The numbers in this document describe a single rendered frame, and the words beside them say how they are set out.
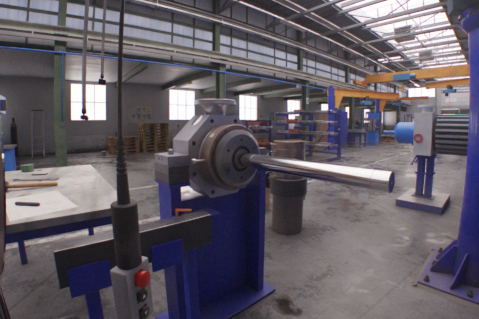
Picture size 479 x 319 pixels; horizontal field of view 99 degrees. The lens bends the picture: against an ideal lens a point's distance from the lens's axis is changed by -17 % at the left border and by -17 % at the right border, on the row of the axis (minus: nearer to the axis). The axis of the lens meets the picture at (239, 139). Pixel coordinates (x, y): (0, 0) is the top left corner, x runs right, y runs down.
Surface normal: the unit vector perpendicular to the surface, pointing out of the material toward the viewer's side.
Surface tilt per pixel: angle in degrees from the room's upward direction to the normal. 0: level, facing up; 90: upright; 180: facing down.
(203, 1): 90
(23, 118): 90
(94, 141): 90
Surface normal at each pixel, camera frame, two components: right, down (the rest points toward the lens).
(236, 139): 0.65, 0.05
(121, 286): -0.29, 0.07
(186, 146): -0.76, 0.04
